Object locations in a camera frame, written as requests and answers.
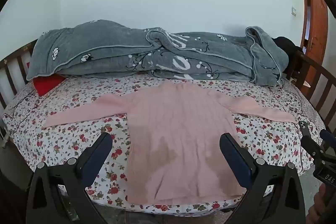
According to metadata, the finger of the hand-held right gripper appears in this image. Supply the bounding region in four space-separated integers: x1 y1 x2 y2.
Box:
299 120 320 152
320 130 336 144

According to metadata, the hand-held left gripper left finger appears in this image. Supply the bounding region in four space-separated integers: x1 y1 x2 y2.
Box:
26 133 113 224

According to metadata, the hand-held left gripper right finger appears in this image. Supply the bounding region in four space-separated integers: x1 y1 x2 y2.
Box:
220 133 306 224

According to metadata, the pink knit sweater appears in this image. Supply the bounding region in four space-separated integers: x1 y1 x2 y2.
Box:
43 82 298 205

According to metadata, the person's right hand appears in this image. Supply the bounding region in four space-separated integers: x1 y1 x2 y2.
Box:
308 183 336 224

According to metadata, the floral bed sheet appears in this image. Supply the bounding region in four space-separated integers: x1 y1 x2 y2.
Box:
1 73 328 215

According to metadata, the red pillow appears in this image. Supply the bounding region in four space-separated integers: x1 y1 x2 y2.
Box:
33 74 66 97

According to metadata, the black cloth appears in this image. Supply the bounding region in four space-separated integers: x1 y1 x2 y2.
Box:
273 36 302 58

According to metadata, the grey printed fleece blanket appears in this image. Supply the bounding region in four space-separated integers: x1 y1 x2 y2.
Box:
26 20 289 86

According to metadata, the brown wooden door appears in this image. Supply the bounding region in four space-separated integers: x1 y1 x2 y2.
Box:
301 0 330 88

